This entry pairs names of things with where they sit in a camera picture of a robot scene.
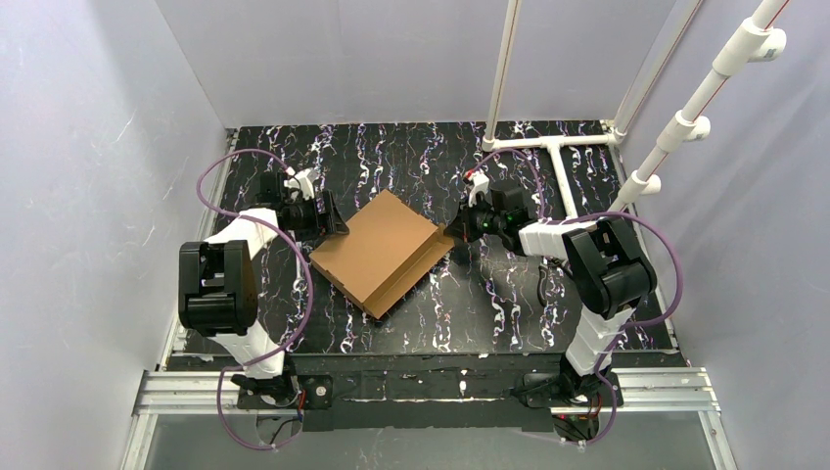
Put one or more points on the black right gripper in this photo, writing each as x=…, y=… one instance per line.
x=463, y=223

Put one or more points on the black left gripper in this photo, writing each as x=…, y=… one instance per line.
x=330, y=215

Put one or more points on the brown cardboard box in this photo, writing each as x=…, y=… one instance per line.
x=388, y=250

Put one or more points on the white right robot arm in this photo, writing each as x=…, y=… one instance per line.
x=604, y=260

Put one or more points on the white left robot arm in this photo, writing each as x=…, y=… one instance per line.
x=217, y=294

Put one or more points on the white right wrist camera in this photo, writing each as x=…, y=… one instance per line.
x=477, y=184

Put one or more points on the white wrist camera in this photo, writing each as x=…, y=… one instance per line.
x=477, y=184
x=302, y=180

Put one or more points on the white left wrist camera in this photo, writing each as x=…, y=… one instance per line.
x=302, y=180

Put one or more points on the white PVC pipe frame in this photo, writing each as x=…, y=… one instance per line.
x=615, y=129

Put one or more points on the black handled pliers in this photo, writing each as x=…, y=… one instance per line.
x=552, y=273

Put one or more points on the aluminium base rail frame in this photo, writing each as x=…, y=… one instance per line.
x=418, y=391

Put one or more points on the white PVC camera pole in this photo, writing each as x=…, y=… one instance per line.
x=755, y=39

